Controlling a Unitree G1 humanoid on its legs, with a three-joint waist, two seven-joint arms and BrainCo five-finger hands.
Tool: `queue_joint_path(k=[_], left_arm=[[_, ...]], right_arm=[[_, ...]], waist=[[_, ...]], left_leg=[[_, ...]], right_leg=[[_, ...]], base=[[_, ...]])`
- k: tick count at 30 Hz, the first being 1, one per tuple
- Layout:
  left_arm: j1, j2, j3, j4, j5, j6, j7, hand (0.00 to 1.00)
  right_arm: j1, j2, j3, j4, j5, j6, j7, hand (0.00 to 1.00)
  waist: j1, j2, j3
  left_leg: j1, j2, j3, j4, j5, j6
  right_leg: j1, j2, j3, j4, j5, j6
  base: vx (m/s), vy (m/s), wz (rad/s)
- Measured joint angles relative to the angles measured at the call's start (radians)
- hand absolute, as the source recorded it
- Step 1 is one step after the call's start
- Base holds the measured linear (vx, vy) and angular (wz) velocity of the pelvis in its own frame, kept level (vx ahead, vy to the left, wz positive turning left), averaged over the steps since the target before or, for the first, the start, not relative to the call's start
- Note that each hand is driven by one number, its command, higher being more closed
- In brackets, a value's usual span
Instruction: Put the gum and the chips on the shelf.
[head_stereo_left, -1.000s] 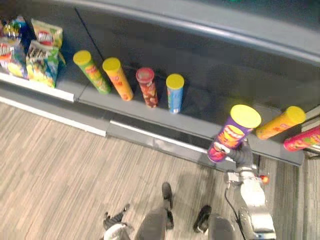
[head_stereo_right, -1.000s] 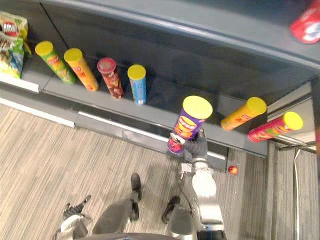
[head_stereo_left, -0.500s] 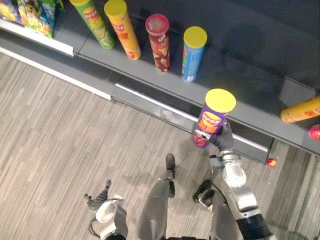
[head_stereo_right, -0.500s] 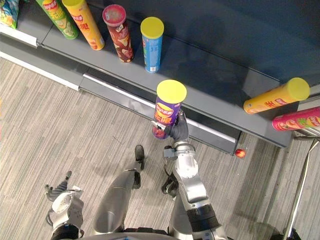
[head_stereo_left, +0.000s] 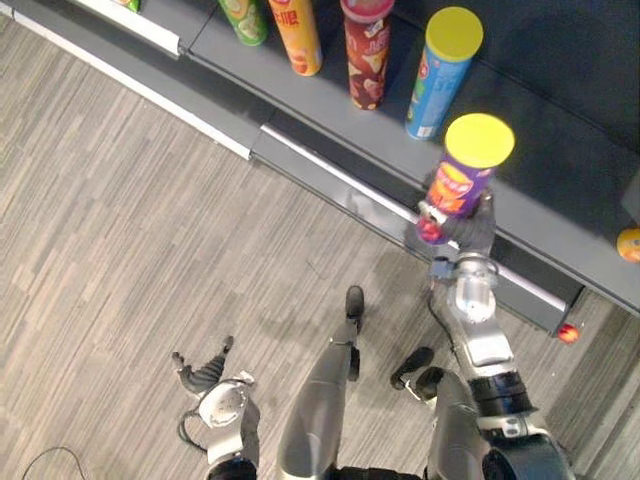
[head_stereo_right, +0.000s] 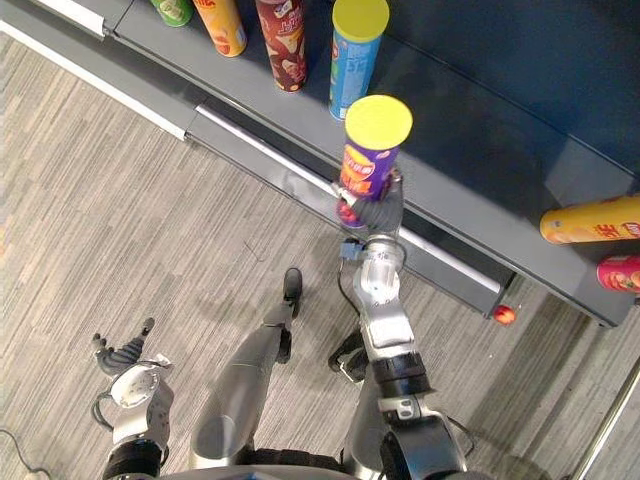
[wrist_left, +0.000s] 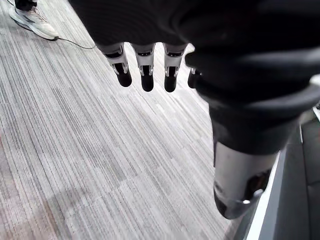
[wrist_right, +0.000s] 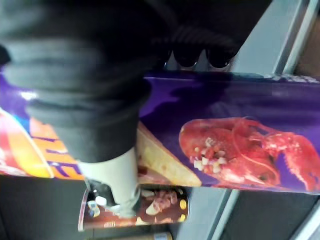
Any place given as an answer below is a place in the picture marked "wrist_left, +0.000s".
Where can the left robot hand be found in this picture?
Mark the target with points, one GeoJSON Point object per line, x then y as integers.
{"type": "Point", "coordinates": [225, 50]}

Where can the person's white shoe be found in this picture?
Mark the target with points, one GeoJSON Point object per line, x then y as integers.
{"type": "Point", "coordinates": [35, 23]}

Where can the person's leg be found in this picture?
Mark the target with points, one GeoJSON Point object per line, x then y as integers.
{"type": "Point", "coordinates": [25, 3]}

